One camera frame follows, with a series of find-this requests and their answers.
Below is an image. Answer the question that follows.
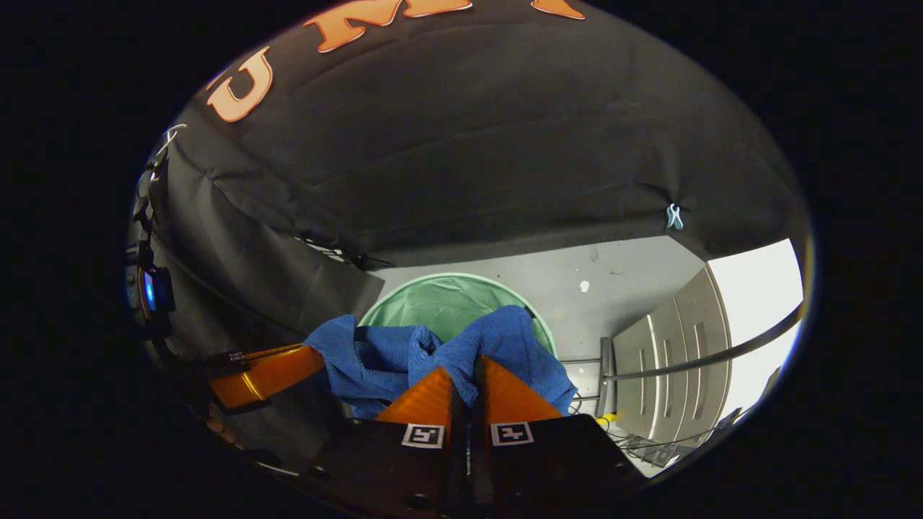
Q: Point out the blue corduroy shirt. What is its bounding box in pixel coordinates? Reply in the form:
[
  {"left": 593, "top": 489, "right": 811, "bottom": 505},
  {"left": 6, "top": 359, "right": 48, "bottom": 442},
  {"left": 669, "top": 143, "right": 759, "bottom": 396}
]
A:
[{"left": 303, "top": 305, "right": 578, "bottom": 421}]

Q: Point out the black backdrop cloth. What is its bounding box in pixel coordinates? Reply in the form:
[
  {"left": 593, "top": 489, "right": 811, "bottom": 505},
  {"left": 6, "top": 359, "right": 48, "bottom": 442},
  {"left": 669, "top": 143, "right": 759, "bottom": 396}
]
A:
[{"left": 141, "top": 0, "right": 814, "bottom": 469}]

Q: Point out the grey cabinet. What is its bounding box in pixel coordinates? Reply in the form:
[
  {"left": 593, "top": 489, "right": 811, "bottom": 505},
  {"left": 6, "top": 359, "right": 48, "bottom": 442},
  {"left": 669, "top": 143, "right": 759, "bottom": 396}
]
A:
[{"left": 611, "top": 266, "right": 735, "bottom": 445}]

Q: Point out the black clothes rack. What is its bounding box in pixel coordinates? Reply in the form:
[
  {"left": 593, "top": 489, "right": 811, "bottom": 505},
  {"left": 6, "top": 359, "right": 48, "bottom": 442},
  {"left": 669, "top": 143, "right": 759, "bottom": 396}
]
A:
[{"left": 559, "top": 303, "right": 803, "bottom": 423}]

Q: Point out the green laundry hamper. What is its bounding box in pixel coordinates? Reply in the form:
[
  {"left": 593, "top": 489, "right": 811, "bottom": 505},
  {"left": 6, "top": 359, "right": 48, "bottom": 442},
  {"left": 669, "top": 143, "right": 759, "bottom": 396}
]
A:
[{"left": 357, "top": 272, "right": 560, "bottom": 361}]

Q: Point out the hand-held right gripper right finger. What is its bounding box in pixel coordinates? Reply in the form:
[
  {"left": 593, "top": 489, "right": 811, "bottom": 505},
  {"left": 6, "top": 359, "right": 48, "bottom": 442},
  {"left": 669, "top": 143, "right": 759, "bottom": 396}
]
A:
[{"left": 472, "top": 355, "right": 646, "bottom": 519}]

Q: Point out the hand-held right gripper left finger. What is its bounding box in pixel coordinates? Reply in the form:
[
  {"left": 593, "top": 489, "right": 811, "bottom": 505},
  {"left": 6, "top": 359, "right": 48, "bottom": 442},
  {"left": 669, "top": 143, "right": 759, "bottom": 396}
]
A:
[{"left": 310, "top": 366, "right": 467, "bottom": 519}]

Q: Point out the black cable bundle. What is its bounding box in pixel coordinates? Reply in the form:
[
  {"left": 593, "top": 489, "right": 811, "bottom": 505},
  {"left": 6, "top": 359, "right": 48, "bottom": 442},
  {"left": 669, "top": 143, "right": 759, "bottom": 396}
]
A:
[{"left": 570, "top": 400, "right": 718, "bottom": 463}]

